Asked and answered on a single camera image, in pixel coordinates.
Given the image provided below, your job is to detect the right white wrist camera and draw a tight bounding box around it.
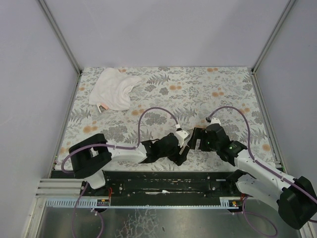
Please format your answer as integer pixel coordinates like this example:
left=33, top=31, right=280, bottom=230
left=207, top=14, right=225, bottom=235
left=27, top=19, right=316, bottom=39
left=206, top=117, right=221, bottom=125

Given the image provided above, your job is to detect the left aluminium frame post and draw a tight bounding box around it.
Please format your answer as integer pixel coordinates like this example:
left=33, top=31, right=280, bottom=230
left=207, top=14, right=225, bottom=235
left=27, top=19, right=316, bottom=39
left=37, top=0, right=82, bottom=75

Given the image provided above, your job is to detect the aluminium cross rail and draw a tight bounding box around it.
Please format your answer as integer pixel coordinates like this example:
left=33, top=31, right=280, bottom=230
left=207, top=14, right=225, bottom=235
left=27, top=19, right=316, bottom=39
left=36, top=178, right=82, bottom=198

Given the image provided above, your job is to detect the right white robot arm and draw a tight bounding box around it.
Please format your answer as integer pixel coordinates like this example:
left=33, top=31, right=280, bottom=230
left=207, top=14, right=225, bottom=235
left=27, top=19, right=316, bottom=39
left=188, top=123, right=317, bottom=230

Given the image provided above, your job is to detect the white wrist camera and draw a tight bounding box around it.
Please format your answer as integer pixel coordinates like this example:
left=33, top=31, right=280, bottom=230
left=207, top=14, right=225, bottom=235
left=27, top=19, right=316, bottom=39
left=206, top=117, right=221, bottom=125
left=174, top=128, right=191, bottom=147

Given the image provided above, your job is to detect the beige brown stapler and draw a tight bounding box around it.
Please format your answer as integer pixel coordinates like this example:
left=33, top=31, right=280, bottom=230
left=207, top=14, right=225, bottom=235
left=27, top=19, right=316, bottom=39
left=179, top=145, right=190, bottom=156

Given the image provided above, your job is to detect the white cloth towel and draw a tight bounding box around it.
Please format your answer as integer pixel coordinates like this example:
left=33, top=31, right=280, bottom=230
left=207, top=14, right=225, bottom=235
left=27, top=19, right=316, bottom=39
left=89, top=68, right=142, bottom=111

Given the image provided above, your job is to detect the floral patterned table mat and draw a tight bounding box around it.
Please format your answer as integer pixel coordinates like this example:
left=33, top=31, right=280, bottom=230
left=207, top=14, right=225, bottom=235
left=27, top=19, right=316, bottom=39
left=53, top=67, right=276, bottom=170

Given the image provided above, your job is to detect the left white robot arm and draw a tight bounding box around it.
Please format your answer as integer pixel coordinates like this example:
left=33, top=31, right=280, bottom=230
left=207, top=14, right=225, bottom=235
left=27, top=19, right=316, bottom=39
left=69, top=130, right=190, bottom=189

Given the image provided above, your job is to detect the white slotted cable duct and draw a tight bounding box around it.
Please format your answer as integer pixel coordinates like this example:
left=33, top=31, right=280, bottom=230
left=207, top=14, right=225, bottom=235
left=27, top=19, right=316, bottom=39
left=46, top=197, right=242, bottom=209

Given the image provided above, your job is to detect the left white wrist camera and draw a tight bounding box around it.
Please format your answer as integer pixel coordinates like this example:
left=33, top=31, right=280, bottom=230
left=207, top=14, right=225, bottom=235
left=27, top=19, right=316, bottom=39
left=174, top=128, right=191, bottom=147

